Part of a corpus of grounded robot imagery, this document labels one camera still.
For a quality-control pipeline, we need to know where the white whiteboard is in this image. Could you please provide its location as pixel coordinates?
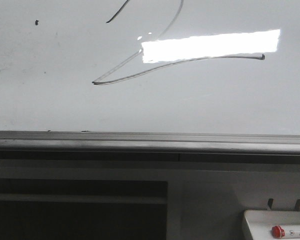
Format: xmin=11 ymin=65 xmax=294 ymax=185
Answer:
xmin=0 ymin=0 xmax=300 ymax=135

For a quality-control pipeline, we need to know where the left black tray hook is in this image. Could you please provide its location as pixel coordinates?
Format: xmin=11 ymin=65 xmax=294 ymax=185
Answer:
xmin=266 ymin=198 xmax=274 ymax=211

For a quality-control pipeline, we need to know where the black tray hook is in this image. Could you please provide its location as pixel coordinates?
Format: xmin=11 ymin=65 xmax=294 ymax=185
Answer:
xmin=293 ymin=199 xmax=300 ymax=212
xmin=266 ymin=198 xmax=274 ymax=211

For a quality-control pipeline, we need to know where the white marker tray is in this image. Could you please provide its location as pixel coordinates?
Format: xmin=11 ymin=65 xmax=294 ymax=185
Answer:
xmin=242 ymin=210 xmax=300 ymax=240

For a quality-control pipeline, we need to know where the red capped marker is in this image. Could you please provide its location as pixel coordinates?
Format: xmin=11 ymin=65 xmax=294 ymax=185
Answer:
xmin=271 ymin=224 xmax=300 ymax=239

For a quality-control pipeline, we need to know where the right black tray hook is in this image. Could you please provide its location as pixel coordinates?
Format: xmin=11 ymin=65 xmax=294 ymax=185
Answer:
xmin=293 ymin=199 xmax=300 ymax=212

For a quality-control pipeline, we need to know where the grey aluminium whiteboard frame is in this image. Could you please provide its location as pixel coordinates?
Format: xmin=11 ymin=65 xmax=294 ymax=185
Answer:
xmin=0 ymin=130 xmax=300 ymax=171

